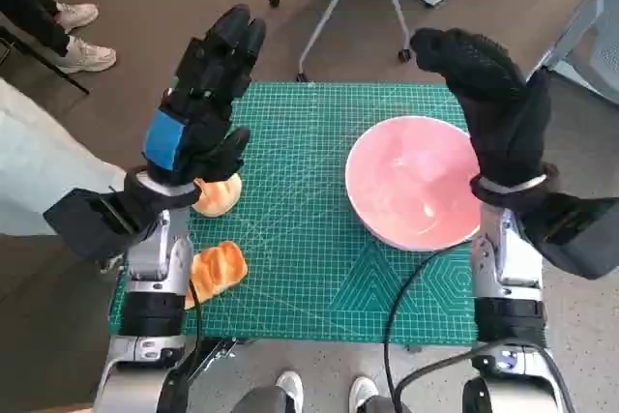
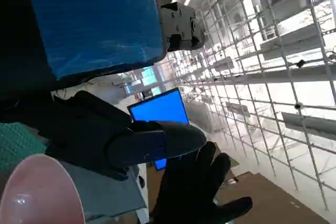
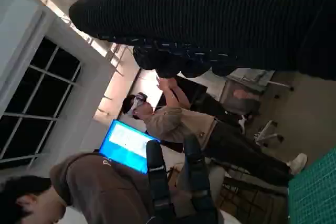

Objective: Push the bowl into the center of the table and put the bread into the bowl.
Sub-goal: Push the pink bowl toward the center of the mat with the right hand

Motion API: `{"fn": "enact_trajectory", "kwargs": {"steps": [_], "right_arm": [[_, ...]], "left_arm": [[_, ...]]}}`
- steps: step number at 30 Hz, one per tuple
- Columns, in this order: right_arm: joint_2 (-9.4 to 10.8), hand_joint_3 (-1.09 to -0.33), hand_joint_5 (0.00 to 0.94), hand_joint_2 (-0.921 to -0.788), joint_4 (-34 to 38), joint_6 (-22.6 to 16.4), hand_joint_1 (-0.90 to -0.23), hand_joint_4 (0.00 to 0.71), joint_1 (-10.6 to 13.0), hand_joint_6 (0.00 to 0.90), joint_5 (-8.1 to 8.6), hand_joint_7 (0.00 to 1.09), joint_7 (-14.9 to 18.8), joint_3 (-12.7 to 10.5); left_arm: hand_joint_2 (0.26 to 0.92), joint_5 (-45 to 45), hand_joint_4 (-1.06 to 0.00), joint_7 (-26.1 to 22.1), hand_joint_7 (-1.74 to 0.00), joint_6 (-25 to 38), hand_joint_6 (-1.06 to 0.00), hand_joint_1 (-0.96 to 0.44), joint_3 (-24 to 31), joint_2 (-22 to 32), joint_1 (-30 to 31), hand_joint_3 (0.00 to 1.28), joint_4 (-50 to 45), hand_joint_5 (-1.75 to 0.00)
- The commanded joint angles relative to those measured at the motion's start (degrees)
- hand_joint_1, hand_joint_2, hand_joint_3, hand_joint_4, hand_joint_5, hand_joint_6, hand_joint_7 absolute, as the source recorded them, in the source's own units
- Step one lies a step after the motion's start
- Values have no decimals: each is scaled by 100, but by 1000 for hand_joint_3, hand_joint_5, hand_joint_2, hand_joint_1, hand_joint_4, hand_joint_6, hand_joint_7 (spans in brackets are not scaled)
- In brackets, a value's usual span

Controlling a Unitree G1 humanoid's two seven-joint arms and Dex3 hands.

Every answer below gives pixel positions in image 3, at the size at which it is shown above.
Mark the bare left hand blue tape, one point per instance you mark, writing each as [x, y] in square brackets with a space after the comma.
[157, 182]

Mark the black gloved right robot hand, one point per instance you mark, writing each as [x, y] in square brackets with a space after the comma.
[199, 14]

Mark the laptop with blue screen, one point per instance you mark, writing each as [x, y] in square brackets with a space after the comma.
[126, 142]

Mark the seated person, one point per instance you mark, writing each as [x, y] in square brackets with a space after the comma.
[99, 187]

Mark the standing person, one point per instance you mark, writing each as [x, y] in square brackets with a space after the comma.
[170, 124]

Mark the black display panel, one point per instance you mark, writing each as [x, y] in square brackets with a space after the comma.
[194, 90]

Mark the white headset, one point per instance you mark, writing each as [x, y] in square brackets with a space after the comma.
[137, 100]

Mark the grey white wheeled chair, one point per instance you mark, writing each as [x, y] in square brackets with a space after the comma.
[267, 129]

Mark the dark paned window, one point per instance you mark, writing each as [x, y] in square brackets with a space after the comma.
[39, 90]

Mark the green cutting mat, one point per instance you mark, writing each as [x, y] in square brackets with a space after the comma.
[315, 192]

